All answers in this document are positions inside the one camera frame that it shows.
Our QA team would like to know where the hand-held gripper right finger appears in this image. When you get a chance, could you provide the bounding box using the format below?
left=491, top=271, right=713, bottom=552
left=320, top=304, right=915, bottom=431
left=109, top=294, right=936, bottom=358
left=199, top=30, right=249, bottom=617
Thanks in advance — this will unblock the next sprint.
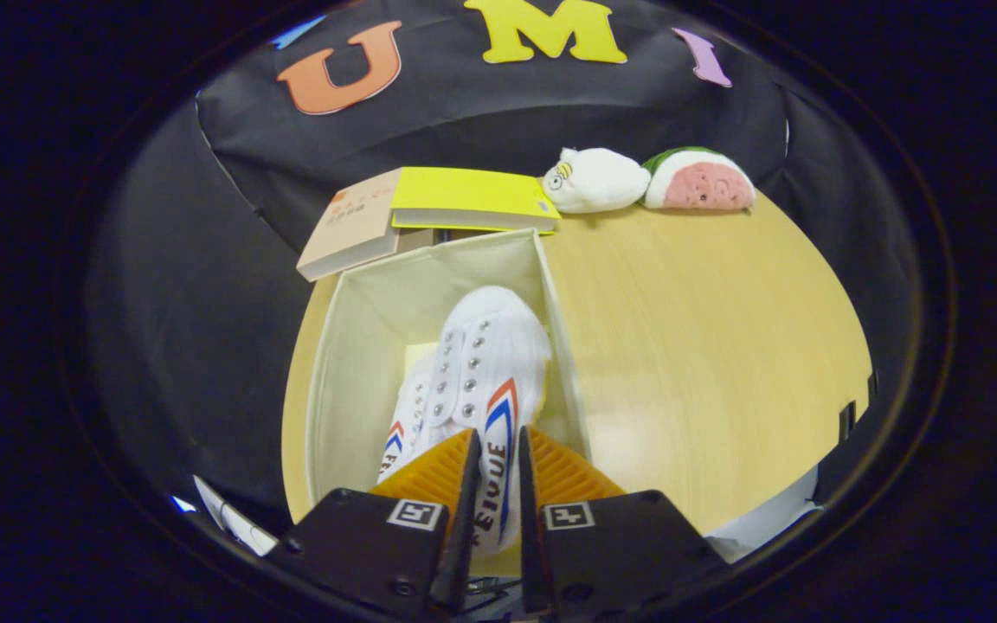
left=518, top=426, right=729, bottom=620

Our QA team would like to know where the watermelon slice plush toy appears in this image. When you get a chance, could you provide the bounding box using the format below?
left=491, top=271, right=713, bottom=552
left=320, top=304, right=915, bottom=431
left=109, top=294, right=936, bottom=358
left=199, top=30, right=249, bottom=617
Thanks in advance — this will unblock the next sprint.
left=642, top=146, right=757, bottom=211

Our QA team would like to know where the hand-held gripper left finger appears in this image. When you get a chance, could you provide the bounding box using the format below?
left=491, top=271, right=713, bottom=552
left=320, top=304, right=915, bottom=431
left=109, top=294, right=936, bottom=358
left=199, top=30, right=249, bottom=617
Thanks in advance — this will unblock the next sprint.
left=269, top=428, right=484, bottom=620

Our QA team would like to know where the yellow book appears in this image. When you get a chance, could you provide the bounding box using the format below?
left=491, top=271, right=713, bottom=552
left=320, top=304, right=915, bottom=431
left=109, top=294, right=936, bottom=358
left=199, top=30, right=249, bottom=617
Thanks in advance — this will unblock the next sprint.
left=389, top=166, right=562, bottom=236

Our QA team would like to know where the white striped canvas shoe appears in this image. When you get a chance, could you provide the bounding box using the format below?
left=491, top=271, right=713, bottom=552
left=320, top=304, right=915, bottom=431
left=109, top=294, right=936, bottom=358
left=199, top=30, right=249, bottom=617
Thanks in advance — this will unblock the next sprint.
left=425, top=286, right=554, bottom=557
left=376, top=359, right=443, bottom=485

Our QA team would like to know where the beige book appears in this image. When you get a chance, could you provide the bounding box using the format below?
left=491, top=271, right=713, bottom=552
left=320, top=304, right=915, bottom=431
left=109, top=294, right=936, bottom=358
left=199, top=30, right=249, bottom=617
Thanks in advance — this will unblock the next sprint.
left=296, top=168, right=404, bottom=283

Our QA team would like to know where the cream fabric storage box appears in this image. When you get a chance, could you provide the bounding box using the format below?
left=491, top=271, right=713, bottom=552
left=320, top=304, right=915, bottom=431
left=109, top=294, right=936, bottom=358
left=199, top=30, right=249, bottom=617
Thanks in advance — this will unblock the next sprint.
left=304, top=228, right=593, bottom=576

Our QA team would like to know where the white paper sheet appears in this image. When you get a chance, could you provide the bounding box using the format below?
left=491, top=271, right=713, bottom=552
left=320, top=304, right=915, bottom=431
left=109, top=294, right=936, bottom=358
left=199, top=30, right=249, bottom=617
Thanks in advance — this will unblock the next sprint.
left=194, top=474, right=279, bottom=557

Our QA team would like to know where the white plush toy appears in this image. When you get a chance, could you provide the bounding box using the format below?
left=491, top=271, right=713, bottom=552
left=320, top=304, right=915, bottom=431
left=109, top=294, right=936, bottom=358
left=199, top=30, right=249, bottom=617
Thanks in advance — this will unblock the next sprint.
left=542, top=147, right=652, bottom=215

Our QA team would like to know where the black backdrop cloth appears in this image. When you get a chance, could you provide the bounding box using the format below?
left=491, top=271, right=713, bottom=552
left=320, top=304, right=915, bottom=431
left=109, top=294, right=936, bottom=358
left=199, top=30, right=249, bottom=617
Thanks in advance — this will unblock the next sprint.
left=83, top=0, right=880, bottom=520

